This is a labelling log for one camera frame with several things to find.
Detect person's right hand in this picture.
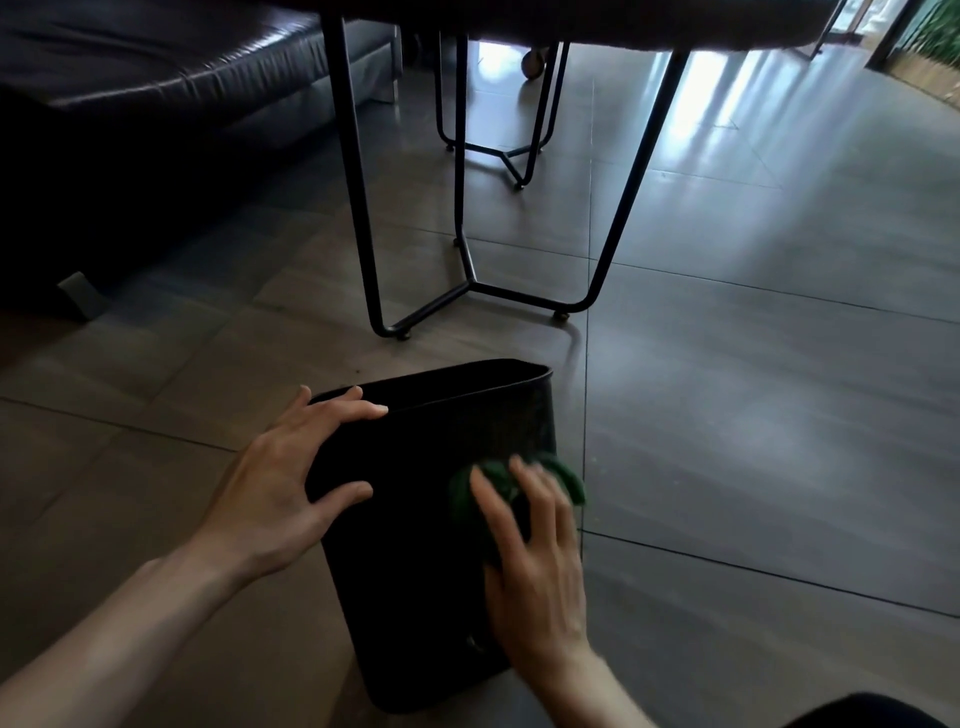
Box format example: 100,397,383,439
470,453,595,670

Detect green cleaning cloth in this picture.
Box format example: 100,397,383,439
448,450,588,530

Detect person's left forearm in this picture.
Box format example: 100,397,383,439
0,536,226,728

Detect person's right forearm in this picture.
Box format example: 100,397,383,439
517,643,663,728

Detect person's left hand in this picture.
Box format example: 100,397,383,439
187,384,390,595

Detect green potted plant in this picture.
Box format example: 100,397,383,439
909,0,960,65

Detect person's dark trousers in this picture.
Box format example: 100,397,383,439
780,691,955,728

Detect black leather sofa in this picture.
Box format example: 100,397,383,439
0,0,403,324

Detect dark door frame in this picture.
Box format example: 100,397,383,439
864,0,933,73

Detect dark table with metal legs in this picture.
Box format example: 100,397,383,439
318,0,852,343

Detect wooden planter box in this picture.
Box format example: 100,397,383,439
885,51,960,96

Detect black waste bin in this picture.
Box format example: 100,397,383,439
303,358,560,715

